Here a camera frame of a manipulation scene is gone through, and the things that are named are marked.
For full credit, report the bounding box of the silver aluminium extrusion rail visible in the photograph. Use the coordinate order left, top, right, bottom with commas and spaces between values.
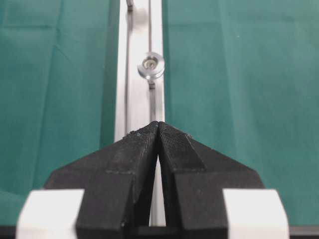
114, 0, 166, 227

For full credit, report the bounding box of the green table cloth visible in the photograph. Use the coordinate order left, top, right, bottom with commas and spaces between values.
0, 0, 319, 226

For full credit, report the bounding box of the near silver pulley shaft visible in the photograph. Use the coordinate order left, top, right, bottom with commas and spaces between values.
137, 51, 165, 89

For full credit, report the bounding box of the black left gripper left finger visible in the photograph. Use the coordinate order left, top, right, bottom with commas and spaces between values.
44, 121, 159, 234

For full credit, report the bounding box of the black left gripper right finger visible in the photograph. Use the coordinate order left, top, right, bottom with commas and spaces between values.
158, 122, 264, 229

